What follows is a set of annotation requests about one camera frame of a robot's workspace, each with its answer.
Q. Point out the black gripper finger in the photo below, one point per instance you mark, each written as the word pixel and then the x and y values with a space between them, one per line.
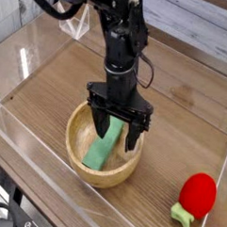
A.
pixel 132 136
pixel 101 121

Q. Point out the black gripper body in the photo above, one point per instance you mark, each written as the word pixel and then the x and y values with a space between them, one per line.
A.
pixel 119 97

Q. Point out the brown wooden bowl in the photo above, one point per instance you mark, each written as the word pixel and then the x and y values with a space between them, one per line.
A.
pixel 81 133

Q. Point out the green rectangular block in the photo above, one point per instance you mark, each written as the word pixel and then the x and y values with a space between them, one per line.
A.
pixel 101 148

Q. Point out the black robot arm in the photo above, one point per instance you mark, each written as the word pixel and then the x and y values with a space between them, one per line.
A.
pixel 126 35

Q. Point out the clear acrylic fence panel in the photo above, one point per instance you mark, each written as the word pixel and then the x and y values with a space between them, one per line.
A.
pixel 33 153

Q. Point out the red plush radish toy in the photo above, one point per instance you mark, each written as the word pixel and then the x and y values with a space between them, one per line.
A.
pixel 196 198

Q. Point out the clear acrylic corner bracket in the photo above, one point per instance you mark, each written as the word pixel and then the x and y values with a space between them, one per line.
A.
pixel 76 27

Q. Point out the black metal table frame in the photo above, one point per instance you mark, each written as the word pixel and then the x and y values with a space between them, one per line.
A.
pixel 12 213

